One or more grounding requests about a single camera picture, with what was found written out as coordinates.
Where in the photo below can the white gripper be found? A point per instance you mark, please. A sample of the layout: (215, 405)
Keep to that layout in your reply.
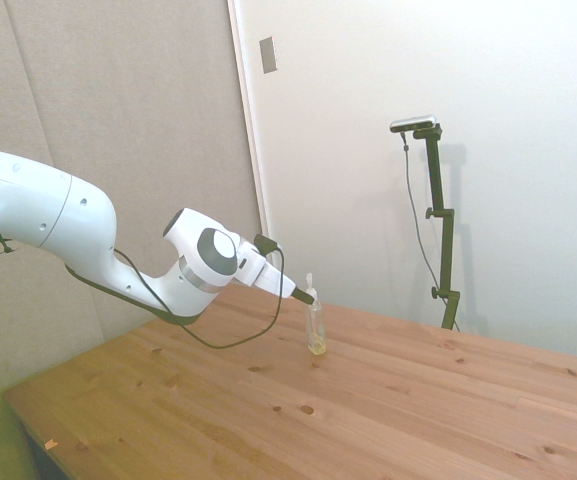
(275, 282)

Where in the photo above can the clear sanitizer pump bottle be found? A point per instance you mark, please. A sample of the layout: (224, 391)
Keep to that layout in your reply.
(316, 330)

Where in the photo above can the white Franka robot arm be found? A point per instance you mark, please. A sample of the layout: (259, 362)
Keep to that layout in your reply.
(43, 200)

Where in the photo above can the small tan paper scrap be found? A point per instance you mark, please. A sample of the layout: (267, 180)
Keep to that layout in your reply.
(50, 443)

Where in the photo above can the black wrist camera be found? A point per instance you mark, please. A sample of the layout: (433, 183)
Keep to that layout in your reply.
(266, 244)

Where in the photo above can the black jointed camera stand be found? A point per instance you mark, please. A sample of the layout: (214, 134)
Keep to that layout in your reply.
(440, 200)

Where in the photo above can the white door frame trim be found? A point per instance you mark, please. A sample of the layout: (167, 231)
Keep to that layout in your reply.
(248, 125)

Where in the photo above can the grey bar stereo camera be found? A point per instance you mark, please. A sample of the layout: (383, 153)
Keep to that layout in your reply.
(413, 124)

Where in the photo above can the grey wall plate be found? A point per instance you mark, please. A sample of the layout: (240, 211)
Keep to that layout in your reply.
(268, 55)

